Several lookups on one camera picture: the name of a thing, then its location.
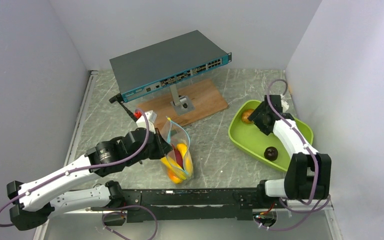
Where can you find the green plastic tray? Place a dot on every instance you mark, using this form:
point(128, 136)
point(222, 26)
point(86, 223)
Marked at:
point(249, 139)

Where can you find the grey teal network switch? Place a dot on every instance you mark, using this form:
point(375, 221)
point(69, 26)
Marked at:
point(164, 64)

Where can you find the clear zip top bag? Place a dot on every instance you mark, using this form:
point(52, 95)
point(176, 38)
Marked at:
point(173, 133)

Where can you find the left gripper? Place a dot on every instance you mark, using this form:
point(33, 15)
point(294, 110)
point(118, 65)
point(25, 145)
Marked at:
point(162, 146)

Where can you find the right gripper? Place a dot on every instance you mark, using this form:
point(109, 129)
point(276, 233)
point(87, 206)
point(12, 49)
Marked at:
point(257, 113)

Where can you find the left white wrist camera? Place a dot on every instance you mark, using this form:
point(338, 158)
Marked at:
point(150, 116)

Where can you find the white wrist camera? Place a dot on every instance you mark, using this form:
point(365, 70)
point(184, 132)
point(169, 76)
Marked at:
point(150, 116)
point(285, 106)

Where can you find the wooden board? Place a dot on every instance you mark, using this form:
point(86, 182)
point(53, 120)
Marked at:
point(204, 95)

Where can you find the brown kiwi fruit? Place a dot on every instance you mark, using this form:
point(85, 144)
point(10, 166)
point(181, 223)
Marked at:
point(245, 116)

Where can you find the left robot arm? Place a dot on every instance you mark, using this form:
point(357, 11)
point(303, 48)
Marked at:
point(37, 201)

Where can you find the dark purple mangosteen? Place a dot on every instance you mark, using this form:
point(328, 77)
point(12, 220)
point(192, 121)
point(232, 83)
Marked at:
point(271, 153)

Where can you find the yellow banana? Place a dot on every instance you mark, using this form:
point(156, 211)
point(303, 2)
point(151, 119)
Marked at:
point(186, 157)
point(172, 165)

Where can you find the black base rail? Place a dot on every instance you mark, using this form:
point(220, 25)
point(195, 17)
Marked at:
point(241, 204)

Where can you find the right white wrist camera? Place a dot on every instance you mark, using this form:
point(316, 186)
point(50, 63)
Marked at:
point(285, 106)

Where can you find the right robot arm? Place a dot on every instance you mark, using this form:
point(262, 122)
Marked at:
point(308, 175)

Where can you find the orange yellow mango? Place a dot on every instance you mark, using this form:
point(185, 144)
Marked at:
point(173, 177)

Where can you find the grey metal stand bracket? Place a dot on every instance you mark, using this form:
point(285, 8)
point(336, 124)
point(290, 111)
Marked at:
point(181, 104)

